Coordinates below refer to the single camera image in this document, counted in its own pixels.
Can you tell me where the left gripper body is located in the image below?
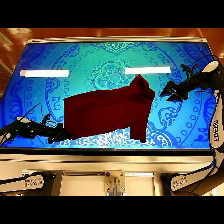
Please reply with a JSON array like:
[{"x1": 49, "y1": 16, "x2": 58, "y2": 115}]
[{"x1": 39, "y1": 121, "x2": 70, "y2": 145}]

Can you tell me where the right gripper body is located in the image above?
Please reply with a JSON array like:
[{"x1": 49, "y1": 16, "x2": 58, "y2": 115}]
[{"x1": 171, "y1": 80, "x2": 192, "y2": 98}]

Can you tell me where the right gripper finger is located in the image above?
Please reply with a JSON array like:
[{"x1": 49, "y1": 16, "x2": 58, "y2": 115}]
[
  {"x1": 158, "y1": 80, "x2": 176, "y2": 98},
  {"x1": 165, "y1": 93, "x2": 184, "y2": 103}
]

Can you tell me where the dark red garment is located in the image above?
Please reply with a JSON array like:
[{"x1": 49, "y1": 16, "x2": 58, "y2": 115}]
[{"x1": 62, "y1": 74, "x2": 156, "y2": 144}]

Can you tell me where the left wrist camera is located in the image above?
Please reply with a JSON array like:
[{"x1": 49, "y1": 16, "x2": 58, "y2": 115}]
[{"x1": 40, "y1": 113, "x2": 53, "y2": 127}]

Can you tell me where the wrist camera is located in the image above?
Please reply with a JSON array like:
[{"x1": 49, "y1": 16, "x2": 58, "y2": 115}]
[
  {"x1": 180, "y1": 63, "x2": 194, "y2": 80},
  {"x1": 40, "y1": 113, "x2": 53, "y2": 127}
]

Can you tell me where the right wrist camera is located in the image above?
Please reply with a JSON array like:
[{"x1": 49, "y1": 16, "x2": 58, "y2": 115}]
[{"x1": 180, "y1": 63, "x2": 194, "y2": 80}]

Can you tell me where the black cable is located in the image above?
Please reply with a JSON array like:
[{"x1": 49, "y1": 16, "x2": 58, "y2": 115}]
[
  {"x1": 189, "y1": 54, "x2": 221, "y2": 73},
  {"x1": 14, "y1": 102, "x2": 44, "y2": 123}
]

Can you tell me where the silver frame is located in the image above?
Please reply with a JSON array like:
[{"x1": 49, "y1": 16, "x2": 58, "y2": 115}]
[{"x1": 0, "y1": 149, "x2": 224, "y2": 197}]

